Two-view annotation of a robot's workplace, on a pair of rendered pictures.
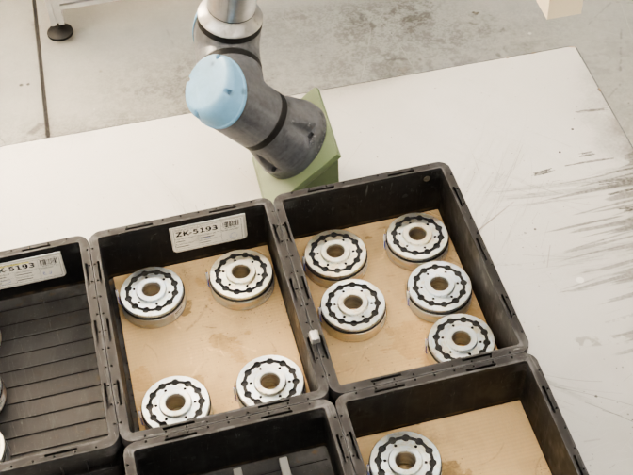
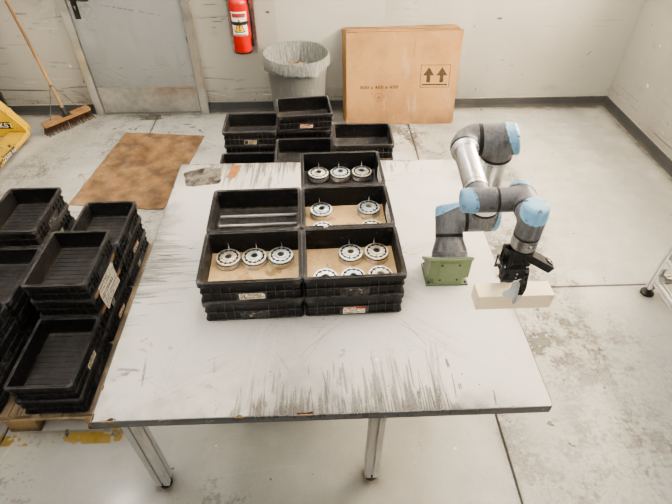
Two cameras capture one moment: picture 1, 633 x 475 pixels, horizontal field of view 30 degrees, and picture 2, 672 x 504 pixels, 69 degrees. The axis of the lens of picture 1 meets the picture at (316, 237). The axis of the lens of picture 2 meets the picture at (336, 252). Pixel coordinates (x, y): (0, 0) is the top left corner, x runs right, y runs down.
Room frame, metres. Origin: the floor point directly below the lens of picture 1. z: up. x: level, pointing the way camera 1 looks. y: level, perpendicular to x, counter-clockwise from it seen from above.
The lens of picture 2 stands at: (1.28, -1.55, 2.25)
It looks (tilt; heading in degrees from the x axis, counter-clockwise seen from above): 43 degrees down; 98
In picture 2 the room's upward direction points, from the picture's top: straight up
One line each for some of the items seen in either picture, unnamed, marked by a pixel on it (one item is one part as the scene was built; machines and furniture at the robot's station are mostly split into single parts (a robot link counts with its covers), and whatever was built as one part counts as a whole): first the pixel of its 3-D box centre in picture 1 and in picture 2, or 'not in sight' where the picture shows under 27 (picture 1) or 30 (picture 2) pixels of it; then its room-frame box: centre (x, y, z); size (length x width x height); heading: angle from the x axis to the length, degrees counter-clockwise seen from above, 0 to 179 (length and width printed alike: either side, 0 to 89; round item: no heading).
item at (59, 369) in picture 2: not in sight; (63, 364); (-0.20, -0.39, 0.26); 0.40 x 0.30 x 0.23; 100
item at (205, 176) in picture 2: not in sight; (202, 176); (0.22, 0.62, 0.71); 0.22 x 0.19 x 0.01; 10
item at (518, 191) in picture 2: not in sight; (517, 199); (1.65, -0.32, 1.39); 0.11 x 0.11 x 0.08; 5
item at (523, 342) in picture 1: (394, 272); (352, 252); (1.15, -0.12, 0.92); 0.40 x 0.30 x 0.02; 12
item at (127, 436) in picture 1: (202, 314); (346, 207); (1.08, 0.18, 0.92); 0.40 x 0.30 x 0.02; 12
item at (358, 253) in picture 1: (335, 253); (376, 251); (1.24, -0.03, 0.86); 0.10 x 0.10 x 0.01
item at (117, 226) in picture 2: not in sight; (110, 244); (-0.35, 0.40, 0.31); 0.40 x 0.30 x 0.34; 100
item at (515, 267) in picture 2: not in sight; (515, 261); (1.67, -0.42, 1.23); 0.09 x 0.08 x 0.12; 10
